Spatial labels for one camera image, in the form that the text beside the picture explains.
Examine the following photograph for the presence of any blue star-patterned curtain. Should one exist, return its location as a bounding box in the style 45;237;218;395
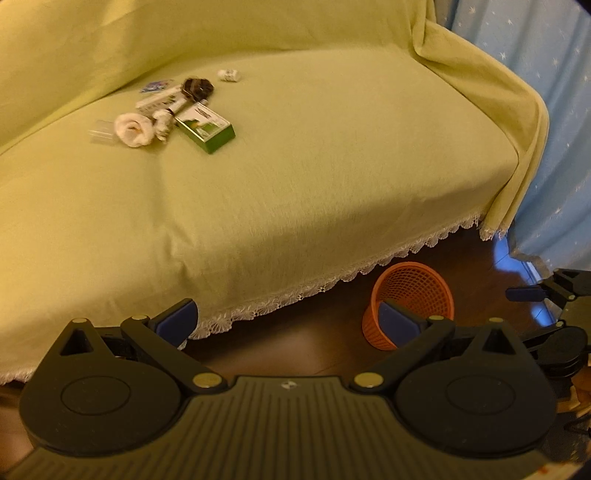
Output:
434;0;591;278

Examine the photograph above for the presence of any orange plastic mesh basket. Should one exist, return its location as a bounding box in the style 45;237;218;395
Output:
362;262;455;351

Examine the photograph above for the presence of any small white pill bottle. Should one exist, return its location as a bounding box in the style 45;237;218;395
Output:
217;69;242;83

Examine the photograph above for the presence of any green and white box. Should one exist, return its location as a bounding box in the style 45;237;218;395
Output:
175;103;235;154

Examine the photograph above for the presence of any long white medicine box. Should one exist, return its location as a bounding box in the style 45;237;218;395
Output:
135;85;184;117

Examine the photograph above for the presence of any brown spray bottle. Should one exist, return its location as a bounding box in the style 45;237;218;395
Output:
165;98;208;116

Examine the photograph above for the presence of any brown hair scrunchie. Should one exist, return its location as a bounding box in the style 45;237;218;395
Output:
181;78;214;102

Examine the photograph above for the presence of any blue labelled clear plastic box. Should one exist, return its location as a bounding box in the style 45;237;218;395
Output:
140;79;174;94

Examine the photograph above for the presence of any yellow-green sofa cover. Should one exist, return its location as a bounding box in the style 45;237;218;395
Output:
1;1;549;382

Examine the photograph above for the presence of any clear plastic case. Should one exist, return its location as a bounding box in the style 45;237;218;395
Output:
88;120;119;145

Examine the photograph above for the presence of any white tissue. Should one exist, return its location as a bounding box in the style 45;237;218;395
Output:
152;109;174;143

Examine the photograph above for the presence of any white sock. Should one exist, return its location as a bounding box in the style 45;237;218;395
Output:
114;113;154;148

